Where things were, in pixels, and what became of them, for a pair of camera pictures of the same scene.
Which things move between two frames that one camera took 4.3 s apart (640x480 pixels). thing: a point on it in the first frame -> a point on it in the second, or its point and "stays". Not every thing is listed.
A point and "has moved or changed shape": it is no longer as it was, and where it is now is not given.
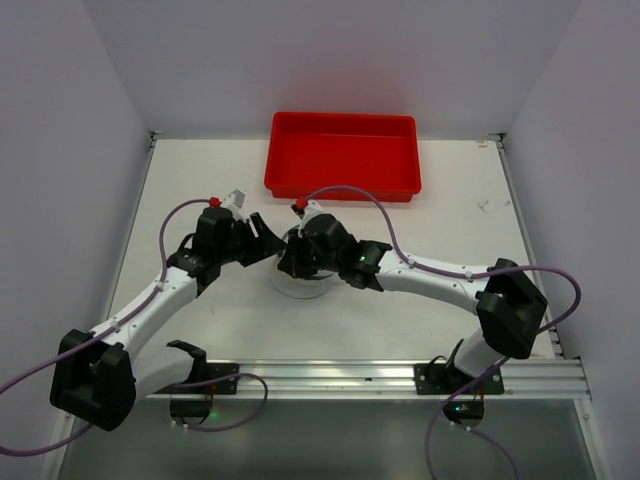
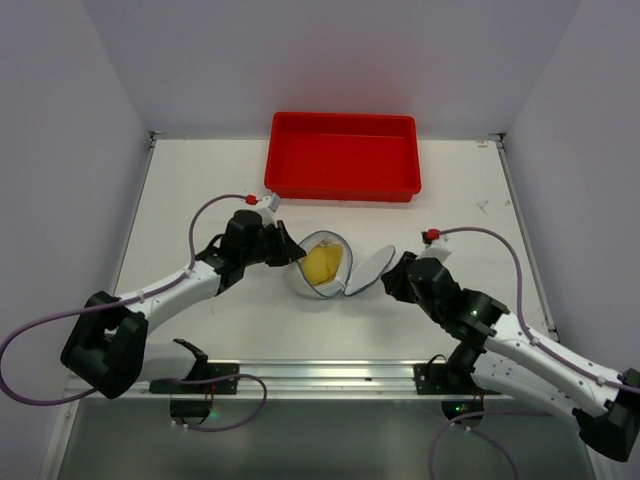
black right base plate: x=447 y=379 stays
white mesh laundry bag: x=299 y=288 has moved or changed shape
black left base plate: x=216 y=370 stays
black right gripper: x=302 y=255 -> x=403 y=275
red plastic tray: x=342 y=157 stays
